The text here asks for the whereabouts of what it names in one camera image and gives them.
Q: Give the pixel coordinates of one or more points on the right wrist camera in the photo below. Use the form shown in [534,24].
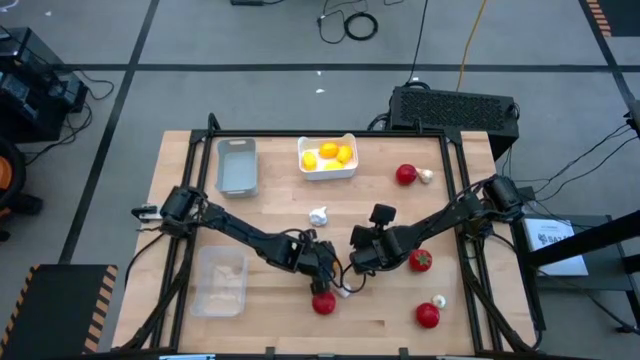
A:
[382,215]

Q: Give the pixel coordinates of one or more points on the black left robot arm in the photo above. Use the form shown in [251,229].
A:
[240,231]

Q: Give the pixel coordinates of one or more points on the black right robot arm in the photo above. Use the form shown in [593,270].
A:
[450,215]

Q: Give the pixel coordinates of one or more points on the orange and black vacuum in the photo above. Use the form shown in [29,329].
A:
[5,172]

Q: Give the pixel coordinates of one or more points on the white plastic basket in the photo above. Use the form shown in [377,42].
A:
[315,175]

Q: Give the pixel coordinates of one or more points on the gray plastic basket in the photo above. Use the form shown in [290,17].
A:
[237,170]

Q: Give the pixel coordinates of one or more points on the black hazard-striped floor mat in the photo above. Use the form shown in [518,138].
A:
[55,310]
[622,15]

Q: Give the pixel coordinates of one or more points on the yellow lemon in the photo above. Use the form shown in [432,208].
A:
[333,165]
[329,150]
[344,153]
[309,160]

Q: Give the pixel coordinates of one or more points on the white garlic bulb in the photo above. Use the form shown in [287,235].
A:
[425,175]
[318,216]
[439,300]
[344,291]

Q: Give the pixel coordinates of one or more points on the clear plastic bin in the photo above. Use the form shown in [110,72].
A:
[220,280]

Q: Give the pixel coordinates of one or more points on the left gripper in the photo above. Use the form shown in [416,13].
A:
[312,260]

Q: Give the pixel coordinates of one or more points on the black equipment cart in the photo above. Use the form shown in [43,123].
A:
[30,100]

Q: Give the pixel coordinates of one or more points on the black stand beam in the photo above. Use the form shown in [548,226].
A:
[590,237]

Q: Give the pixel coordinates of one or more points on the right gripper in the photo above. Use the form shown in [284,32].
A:
[387,247]

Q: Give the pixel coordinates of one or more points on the black perforated computer case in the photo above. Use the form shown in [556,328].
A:
[450,112]

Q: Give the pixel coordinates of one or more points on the white metal mount bracket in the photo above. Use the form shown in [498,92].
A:
[148,214]

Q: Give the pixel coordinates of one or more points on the white paper sheet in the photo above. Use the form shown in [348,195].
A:
[555,250]

